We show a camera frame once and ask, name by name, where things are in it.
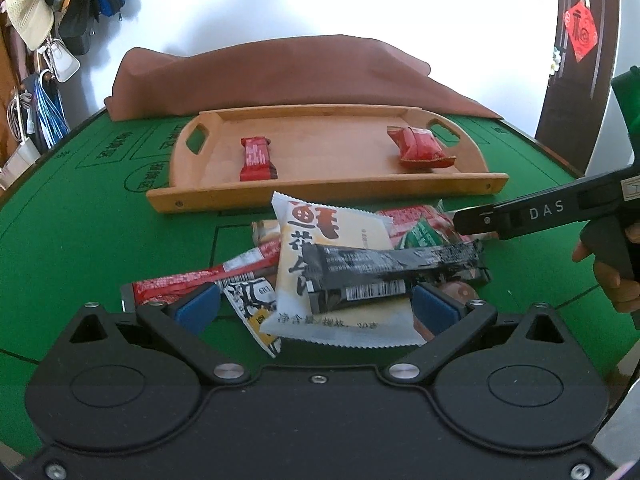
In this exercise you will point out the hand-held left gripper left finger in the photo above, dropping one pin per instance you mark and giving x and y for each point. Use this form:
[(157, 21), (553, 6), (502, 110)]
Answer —
[(197, 307)]

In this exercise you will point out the brown round snack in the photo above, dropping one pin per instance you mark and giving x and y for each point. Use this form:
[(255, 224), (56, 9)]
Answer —
[(457, 292)]

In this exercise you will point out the red flat snack packet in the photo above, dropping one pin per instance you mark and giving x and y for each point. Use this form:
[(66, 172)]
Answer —
[(400, 217)]

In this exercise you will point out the long red stick packet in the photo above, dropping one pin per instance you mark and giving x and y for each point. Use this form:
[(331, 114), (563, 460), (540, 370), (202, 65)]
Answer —
[(185, 280)]

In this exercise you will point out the black stick packet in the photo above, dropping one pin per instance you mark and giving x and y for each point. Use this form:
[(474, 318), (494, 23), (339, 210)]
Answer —
[(380, 270)]

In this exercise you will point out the small red snack bar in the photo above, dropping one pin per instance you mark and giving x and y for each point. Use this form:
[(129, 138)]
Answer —
[(257, 159)]

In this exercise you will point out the wooden tray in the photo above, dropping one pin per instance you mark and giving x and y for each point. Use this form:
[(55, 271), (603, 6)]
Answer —
[(330, 145)]

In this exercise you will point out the blue striped bag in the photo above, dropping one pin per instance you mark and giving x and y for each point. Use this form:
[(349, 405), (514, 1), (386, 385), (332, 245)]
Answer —
[(50, 110)]

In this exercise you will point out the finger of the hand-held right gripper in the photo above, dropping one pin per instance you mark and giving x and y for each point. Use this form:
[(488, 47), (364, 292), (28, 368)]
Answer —
[(477, 221)]

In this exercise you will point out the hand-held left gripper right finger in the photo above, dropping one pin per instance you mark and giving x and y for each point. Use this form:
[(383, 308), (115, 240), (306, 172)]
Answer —
[(435, 307)]

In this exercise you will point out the white and orange snack packet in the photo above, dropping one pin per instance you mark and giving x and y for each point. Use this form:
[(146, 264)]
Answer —
[(310, 230)]

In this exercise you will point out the black and white patterned packet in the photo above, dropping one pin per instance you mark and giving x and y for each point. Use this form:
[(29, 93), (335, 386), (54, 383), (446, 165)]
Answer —
[(250, 305)]

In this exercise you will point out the person's right hand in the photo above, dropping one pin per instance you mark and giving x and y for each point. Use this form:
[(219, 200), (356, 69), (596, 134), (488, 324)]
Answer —
[(622, 295)]

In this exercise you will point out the beige sun hat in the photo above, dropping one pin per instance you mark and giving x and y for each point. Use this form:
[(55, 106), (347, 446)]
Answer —
[(27, 5)]

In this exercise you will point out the black hanging bag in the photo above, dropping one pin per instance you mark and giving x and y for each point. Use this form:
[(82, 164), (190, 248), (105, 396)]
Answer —
[(75, 20)]

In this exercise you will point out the red diamond door decoration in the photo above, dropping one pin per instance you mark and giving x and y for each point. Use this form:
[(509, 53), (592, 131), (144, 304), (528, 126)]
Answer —
[(581, 30)]

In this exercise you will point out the beige snack packet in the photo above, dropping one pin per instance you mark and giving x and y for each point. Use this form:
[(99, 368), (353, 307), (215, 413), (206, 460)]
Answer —
[(265, 232)]

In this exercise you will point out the green felt table mat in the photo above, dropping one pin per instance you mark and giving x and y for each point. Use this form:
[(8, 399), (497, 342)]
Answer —
[(100, 240)]

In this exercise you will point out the white paper bag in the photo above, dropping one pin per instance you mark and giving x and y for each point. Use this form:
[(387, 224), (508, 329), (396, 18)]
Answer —
[(17, 162)]

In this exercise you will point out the red pillow snack packet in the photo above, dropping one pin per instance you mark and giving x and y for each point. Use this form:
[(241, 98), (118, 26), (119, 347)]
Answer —
[(420, 147)]

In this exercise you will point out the brown cloth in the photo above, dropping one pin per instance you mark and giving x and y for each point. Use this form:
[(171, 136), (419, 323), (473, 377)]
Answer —
[(280, 75)]

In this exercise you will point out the green snack packet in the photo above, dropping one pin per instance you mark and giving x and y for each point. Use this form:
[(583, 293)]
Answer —
[(425, 234)]

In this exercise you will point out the white flower ornament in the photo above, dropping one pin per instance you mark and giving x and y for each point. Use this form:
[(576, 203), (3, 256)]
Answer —
[(555, 60)]

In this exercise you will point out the dark brown door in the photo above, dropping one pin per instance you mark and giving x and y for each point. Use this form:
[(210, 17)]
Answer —
[(580, 110)]

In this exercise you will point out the white small purse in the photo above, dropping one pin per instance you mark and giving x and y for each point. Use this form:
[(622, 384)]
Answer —
[(62, 62)]

